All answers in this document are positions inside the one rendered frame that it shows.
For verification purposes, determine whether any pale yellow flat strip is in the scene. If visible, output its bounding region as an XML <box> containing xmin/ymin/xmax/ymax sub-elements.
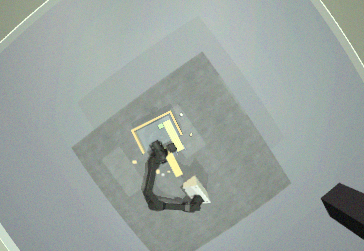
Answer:
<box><xmin>172</xmin><ymin>137</ymin><xmax>184</xmax><ymax>152</ymax></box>

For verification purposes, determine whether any beige strip with green lattice pattern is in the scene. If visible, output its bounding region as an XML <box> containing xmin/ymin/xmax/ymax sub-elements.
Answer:
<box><xmin>166</xmin><ymin>151</ymin><xmax>183</xmax><ymax>176</ymax></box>

